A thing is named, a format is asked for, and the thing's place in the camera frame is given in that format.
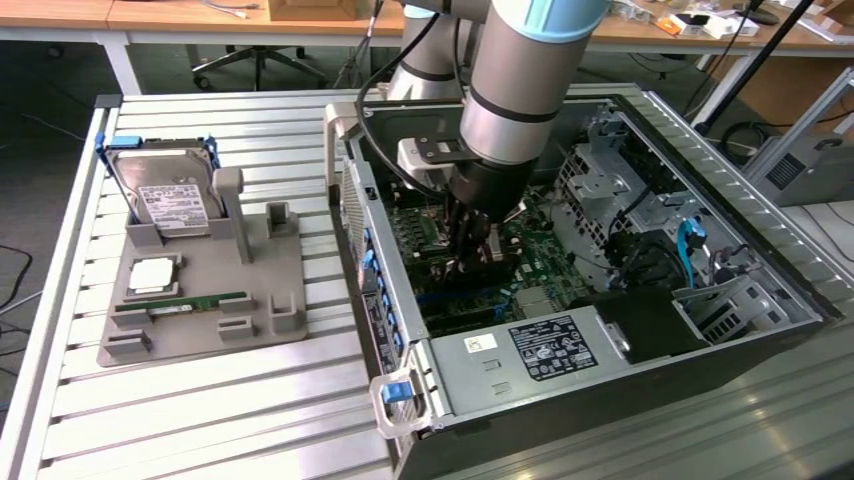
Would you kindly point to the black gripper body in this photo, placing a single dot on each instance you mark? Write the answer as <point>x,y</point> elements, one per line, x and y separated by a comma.
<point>493,187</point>

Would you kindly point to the graphics card with metal bracket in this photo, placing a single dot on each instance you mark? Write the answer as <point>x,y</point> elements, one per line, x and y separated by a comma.
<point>480,280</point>

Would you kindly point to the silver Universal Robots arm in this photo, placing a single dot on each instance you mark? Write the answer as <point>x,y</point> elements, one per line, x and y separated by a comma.
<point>527,65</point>

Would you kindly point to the CPU socket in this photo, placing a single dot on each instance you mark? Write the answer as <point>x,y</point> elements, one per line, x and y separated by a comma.
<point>436,227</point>

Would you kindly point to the open metal socket cover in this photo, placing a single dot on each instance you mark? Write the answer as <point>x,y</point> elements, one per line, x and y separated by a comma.
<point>523,207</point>

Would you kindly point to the green motherboard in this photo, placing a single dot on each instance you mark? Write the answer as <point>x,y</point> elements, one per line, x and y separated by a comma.
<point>553,260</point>

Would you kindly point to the silver chipset heatsink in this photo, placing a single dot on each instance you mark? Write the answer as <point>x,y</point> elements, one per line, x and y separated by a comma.
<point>536,300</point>

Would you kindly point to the metal disk bay cage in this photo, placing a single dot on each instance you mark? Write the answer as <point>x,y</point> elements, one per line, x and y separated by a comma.
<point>593,185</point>

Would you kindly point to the black plastic air shroud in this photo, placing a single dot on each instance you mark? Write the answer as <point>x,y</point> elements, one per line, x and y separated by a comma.
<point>640,325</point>

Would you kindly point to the grey power supply unit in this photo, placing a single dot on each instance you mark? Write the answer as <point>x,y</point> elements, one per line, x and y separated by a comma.
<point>467,380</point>

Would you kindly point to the open black PC case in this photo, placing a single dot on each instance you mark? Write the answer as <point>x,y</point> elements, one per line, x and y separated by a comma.
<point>600,415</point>

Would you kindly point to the perforated metal disk bay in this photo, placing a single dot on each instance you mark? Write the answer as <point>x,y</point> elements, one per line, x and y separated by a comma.
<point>727,320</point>

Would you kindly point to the grey parts rack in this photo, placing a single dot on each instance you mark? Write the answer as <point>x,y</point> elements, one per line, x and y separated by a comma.
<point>186,280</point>

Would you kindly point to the green RAM stick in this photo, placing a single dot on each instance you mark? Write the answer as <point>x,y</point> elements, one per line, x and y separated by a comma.
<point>193,302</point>

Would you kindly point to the office chair star base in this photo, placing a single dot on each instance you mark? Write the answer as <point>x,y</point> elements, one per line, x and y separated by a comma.
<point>262,55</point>

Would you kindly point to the white device with black top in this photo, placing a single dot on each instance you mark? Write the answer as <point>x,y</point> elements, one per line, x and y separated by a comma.
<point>687,25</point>

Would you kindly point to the brown cardboard box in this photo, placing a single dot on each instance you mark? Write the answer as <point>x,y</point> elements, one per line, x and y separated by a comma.
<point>313,10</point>

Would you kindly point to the hard disk in blue caddy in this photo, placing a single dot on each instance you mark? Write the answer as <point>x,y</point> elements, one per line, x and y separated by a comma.
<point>166,200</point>

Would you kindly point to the black tripod pole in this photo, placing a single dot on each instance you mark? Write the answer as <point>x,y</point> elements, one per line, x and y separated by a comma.
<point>754,65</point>

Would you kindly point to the silver CPU chip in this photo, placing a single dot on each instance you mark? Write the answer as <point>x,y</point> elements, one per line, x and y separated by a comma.
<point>152,275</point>

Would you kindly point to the small white box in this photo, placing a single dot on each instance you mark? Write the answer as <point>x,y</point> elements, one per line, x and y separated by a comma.
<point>734,30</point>

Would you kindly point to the grey computer tower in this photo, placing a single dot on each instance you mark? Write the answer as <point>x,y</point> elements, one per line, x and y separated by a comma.
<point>820,175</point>

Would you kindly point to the black round stand base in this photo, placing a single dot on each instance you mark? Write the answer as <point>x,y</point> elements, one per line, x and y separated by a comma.
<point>760,17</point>

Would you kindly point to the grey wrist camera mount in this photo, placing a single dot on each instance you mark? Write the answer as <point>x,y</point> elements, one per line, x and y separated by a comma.
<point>423,160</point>

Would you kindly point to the wooden desk white frame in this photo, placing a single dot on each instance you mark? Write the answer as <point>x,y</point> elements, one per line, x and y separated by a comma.
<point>133,15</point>
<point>667,42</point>

